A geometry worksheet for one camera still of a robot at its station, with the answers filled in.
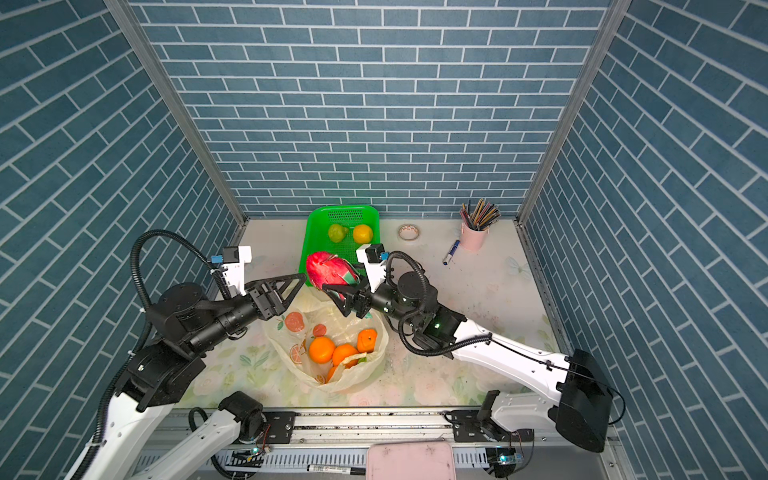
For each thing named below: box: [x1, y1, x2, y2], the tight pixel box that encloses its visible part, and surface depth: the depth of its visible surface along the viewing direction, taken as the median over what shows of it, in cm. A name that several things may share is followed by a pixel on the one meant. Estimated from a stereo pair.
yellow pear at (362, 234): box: [353, 224, 373, 244], surface depth 110 cm
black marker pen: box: [306, 464, 367, 475], surface depth 69 cm
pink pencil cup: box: [460, 223, 490, 252], surface depth 110 cm
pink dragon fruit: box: [306, 251, 360, 290], surface depth 61 cm
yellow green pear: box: [328, 223, 348, 243], surface depth 113 cm
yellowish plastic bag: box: [263, 286, 389, 393], surface depth 76 cm
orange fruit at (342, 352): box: [333, 344, 358, 367], surface depth 84 cm
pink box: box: [366, 441, 456, 480], surface depth 68 cm
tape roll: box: [398, 224, 420, 241], surface depth 118 cm
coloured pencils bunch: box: [460, 198, 501, 231], surface depth 107 cm
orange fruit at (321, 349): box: [309, 336, 335, 364], surface depth 84 cm
